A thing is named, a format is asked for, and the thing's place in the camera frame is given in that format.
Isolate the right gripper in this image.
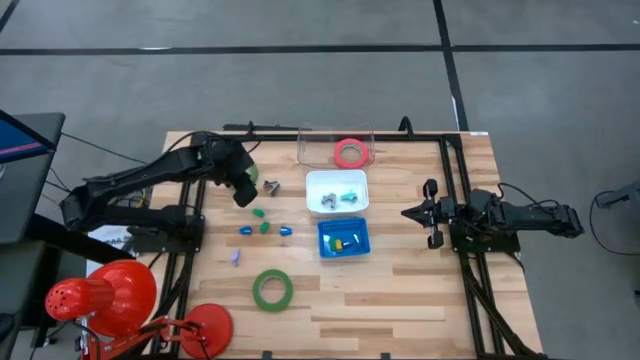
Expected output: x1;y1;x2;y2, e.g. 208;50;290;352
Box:
401;178;469;250

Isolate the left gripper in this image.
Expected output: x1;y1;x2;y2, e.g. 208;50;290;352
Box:
207;137;259;208

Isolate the pink tape roll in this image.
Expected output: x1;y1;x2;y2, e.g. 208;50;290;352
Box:
333;137;371;170

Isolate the white plastic bin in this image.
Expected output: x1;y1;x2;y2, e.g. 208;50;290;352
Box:
305;168;371;218

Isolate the clear plastic bin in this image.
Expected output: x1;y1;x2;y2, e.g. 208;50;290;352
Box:
297;122;376;170

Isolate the blue plastic basket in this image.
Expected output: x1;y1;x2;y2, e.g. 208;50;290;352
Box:
316;216;372;260

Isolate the white paper label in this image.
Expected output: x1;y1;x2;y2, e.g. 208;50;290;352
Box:
88;224;134;251

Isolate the red desk lamp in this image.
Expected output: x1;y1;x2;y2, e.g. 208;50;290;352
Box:
43;258;235;360

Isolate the black desk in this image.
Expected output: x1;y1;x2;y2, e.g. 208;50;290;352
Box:
0;111;67;246

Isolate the computer monitor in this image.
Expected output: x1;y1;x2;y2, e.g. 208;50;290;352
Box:
0;108;57;165

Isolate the black metal table frame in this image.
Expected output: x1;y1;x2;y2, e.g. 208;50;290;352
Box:
149;115;549;360

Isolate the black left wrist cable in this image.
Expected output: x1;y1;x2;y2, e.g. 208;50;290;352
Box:
164;129;264;154

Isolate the black floor cable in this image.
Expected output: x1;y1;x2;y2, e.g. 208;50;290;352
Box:
58;130;161;167
588;191;640;260

